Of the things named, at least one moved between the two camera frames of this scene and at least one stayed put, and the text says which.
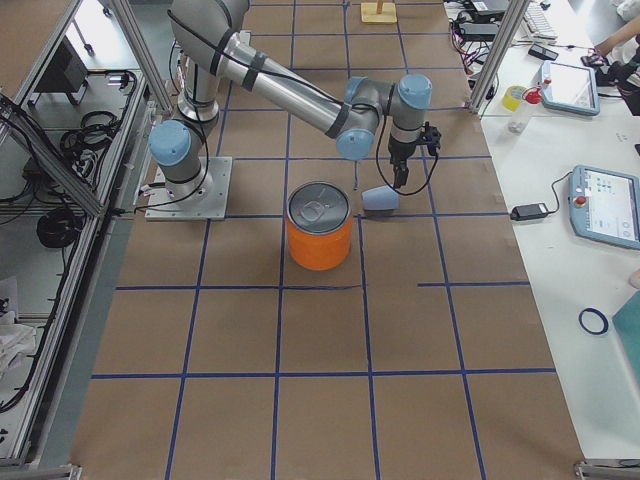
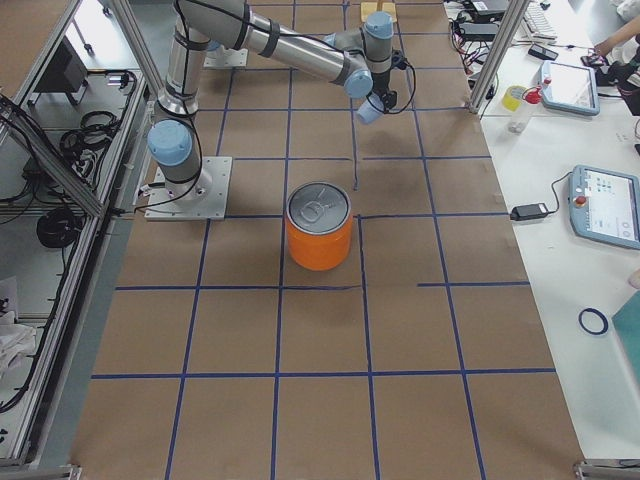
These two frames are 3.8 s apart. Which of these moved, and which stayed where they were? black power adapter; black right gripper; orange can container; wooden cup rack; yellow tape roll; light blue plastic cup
Moved: black right gripper; light blue plastic cup
Stayed: orange can container; yellow tape roll; black power adapter; wooden cup rack
